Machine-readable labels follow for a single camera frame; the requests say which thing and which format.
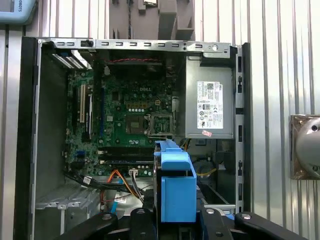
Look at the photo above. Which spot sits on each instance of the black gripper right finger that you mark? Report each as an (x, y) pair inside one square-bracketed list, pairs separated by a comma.
[(212, 227)]

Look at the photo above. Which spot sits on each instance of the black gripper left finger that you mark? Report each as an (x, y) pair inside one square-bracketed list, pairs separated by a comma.
[(142, 225)]

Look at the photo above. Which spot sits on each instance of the hard disk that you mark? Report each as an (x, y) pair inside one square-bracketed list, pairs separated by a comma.
[(178, 197)]

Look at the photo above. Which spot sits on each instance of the grey metal disk bay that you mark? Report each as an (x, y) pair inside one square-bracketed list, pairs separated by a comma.
[(62, 200)]

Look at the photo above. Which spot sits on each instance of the RAM stick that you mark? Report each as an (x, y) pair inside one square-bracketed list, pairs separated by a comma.
[(129, 22), (125, 161)]

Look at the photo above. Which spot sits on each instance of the black RAM slot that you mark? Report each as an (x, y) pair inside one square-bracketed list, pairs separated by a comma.
[(125, 151)]

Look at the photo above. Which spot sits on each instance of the CPU socket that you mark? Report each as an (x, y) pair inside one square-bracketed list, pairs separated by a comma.
[(135, 125)]

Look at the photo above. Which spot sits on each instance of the metal socket cover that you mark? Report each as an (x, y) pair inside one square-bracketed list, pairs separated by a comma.
[(148, 123)]

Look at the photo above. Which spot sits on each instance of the green motherboard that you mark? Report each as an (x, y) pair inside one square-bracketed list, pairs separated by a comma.
[(117, 120)]

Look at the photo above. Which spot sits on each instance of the grey power supply unit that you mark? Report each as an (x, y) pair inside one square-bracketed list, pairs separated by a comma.
[(191, 100)]

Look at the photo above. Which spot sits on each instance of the white expansion slot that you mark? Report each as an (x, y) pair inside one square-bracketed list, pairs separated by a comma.
[(81, 103)]

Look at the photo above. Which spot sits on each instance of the black open PC case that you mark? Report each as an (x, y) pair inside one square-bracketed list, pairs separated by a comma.
[(50, 125)]

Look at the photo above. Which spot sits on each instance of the grey parts rack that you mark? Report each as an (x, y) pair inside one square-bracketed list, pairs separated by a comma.
[(120, 15)]

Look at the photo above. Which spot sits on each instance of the pale blue teach pendant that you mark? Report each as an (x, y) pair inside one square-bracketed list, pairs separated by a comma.
[(22, 17)]

